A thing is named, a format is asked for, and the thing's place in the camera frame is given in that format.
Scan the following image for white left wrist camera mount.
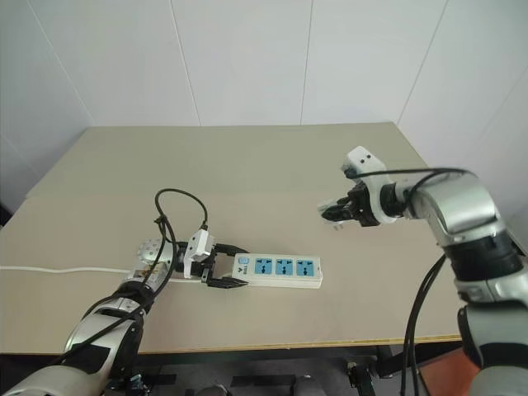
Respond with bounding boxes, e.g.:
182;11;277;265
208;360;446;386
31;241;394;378
182;229;218;278

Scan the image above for reddish brown panel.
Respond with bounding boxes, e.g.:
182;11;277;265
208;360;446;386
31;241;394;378
415;351;469;396

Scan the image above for white power strip blue sockets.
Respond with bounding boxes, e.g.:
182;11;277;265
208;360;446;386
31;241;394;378
169;254;323;291

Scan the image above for white power strip cord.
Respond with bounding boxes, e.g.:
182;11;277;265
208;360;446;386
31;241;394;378
0;264;130;276

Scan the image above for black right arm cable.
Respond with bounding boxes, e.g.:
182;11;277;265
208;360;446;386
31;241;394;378
349;165;474;396

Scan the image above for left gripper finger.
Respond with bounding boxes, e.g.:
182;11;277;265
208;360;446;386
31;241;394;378
213;243;251;258
200;276;250;291

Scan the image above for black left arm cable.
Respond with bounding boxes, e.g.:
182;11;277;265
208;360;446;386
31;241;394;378
60;188;209;356

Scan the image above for white charger plug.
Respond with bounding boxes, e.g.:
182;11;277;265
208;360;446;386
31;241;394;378
316;200;349;233

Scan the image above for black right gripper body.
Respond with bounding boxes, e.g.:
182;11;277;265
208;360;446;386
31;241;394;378
343;182;380;229

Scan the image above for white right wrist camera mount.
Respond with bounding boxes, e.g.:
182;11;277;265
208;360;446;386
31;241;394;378
339;145;400;226

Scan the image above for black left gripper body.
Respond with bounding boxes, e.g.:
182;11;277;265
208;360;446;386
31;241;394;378
193;247;222;286

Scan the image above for dark rounded shape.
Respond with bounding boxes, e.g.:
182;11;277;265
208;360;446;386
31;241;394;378
196;383;229;396

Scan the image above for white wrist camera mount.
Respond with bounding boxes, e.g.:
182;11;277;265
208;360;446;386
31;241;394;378
182;229;218;278
339;145;400;226

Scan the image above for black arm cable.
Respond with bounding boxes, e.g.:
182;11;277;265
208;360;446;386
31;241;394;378
60;188;209;356
349;165;474;396

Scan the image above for black table frame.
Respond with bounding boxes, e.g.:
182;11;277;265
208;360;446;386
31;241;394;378
106;343;394;391

